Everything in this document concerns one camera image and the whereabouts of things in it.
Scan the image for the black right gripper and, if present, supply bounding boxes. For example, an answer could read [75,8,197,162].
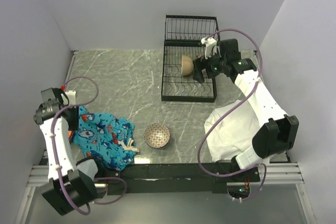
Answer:
[192,48,226,84]

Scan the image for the grey floral patterned bowl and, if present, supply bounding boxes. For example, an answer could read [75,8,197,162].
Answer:
[181,55,194,76]

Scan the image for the black wire dish rack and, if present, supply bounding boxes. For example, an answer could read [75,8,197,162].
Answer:
[161,14,218,102]

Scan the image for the red geometric patterned bowl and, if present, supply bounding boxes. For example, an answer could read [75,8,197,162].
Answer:
[144,123,171,149]

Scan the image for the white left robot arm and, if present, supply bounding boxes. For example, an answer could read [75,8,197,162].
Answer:
[34,88,105,216]

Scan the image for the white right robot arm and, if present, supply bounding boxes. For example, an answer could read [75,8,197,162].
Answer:
[193,38,299,181]

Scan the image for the blue shark print shorts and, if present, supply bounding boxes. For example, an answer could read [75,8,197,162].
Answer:
[72,106,139,171]

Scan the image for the white cloth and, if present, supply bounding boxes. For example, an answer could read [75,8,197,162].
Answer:
[207,102,260,162]

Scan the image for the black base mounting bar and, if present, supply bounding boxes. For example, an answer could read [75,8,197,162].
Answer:
[95,163,260,195]

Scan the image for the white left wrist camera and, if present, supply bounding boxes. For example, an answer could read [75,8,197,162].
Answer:
[61,86,77,105]

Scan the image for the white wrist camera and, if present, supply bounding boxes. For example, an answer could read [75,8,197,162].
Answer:
[61,86,77,105]
[201,37,217,59]

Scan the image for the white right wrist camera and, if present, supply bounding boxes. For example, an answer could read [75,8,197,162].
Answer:
[201,37,217,59]

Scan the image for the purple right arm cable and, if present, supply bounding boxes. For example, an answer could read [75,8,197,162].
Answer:
[197,27,267,204]

